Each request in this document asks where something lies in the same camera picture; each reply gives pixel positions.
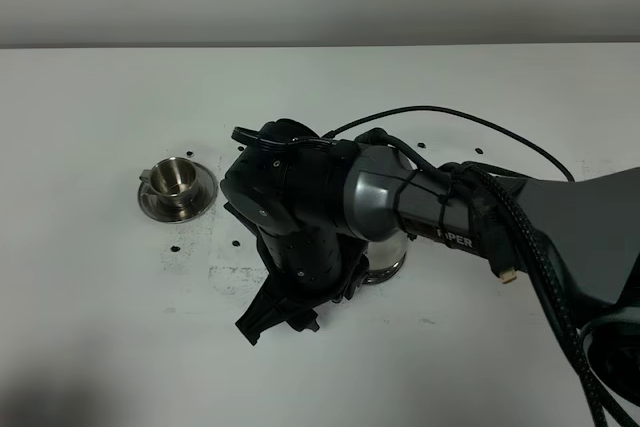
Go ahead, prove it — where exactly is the steel left teacup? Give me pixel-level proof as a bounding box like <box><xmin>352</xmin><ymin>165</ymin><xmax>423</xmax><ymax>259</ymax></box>
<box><xmin>139</xmin><ymin>157</ymin><xmax>200</xmax><ymax>208</ymax></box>

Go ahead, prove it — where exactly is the steel teapot saucer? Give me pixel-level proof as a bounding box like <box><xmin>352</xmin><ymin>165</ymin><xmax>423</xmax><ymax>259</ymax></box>
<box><xmin>363</xmin><ymin>258</ymin><xmax>405</xmax><ymax>285</ymax></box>

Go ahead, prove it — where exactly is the stainless steel teapot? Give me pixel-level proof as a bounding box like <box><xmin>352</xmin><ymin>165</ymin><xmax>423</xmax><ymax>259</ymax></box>
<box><xmin>366</xmin><ymin>233</ymin><xmax>409</xmax><ymax>271</ymax></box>

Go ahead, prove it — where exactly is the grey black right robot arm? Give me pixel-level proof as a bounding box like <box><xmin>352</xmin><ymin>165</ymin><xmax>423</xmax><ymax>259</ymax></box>
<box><xmin>220</xmin><ymin>119</ymin><xmax>639</xmax><ymax>426</ymax></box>

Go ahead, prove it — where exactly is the steel saucer under left cup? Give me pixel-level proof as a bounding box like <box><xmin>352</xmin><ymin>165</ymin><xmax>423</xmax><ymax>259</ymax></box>
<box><xmin>137</xmin><ymin>157</ymin><xmax>217</xmax><ymax>223</ymax></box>

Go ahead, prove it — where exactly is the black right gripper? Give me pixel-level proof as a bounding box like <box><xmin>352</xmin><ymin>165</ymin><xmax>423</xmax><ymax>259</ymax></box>
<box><xmin>220</xmin><ymin>119</ymin><xmax>366</xmax><ymax>346</ymax></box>

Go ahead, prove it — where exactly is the black braided camera cable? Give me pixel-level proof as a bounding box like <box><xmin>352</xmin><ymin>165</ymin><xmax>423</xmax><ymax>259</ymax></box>
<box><xmin>322</xmin><ymin>104</ymin><xmax>576</xmax><ymax>183</ymax></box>

